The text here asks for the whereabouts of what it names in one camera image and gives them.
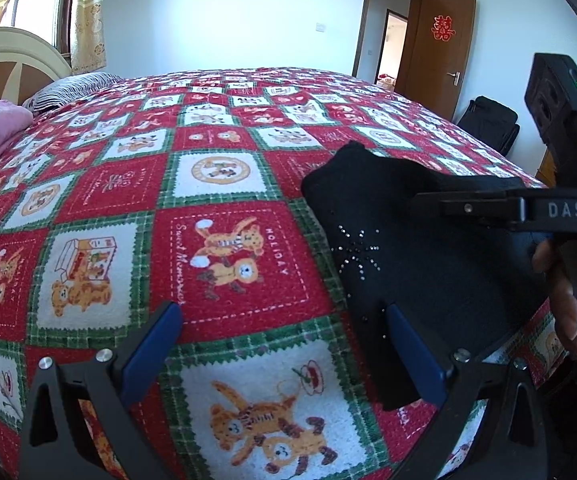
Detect black suitcase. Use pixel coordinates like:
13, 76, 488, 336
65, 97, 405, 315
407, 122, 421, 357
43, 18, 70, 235
456, 96, 521, 157

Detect red paper door decoration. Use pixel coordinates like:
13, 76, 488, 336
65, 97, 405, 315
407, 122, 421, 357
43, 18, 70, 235
431, 14, 455, 43

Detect black pants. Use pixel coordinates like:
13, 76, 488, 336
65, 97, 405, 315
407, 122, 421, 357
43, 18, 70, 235
301, 141, 554, 411

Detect brown door frame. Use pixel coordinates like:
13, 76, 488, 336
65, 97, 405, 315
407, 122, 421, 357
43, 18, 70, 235
353, 0, 424, 92

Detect brown wooden door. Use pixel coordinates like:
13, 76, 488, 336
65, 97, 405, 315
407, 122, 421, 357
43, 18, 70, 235
396, 0, 477, 123

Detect cream wooden headboard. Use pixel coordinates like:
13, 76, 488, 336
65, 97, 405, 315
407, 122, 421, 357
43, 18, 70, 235
0, 27, 72, 106

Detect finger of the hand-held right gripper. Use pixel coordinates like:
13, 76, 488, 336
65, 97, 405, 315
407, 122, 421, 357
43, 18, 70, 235
411, 187, 526, 229

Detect red checkered printed blanket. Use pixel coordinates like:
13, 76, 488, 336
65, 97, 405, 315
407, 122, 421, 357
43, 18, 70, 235
0, 66, 569, 480

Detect person's right hand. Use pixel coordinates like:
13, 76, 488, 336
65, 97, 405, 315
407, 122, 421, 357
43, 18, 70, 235
531, 239, 577, 357

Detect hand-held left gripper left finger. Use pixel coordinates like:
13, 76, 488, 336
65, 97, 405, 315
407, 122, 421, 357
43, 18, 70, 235
18, 301, 184, 480

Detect wooden cabinet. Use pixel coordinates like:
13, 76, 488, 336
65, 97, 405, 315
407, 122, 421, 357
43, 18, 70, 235
536, 147, 559, 188

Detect grey striped pillow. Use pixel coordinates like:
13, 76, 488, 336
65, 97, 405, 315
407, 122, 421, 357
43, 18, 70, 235
21, 72, 124, 112

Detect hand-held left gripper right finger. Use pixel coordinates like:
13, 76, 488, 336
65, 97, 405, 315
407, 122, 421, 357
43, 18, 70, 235
381, 300, 552, 480

